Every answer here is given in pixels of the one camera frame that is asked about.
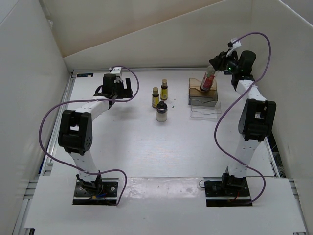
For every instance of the white powder jar black cap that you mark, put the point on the white powder jar black cap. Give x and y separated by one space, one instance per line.
161 111

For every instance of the front yellow label bottle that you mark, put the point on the front yellow label bottle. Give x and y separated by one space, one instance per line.
155 97

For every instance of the tiered clear acrylic rack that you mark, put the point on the tiered clear acrylic rack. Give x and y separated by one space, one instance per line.
203 105

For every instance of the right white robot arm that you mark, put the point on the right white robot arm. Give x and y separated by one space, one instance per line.
255 123

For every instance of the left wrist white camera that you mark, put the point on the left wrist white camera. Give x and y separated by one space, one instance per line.
116 70

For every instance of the rear yellow label bottle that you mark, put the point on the rear yellow label bottle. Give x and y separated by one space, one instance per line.
164 90

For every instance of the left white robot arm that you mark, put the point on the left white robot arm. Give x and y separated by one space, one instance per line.
75 134

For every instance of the yellow label bottle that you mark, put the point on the yellow label bottle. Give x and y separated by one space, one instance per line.
164 90
155 97

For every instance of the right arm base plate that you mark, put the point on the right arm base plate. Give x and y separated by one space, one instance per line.
217 197

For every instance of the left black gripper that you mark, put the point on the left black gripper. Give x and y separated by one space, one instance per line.
126 93

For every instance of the red label sauce bottle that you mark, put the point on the red label sauce bottle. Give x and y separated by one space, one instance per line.
208 79

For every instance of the aluminium table frame rail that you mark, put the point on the aluminium table frame rail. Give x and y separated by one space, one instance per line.
76 71

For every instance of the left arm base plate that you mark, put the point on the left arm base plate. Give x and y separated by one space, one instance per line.
104 194

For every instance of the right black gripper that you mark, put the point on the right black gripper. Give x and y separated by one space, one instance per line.
221 58

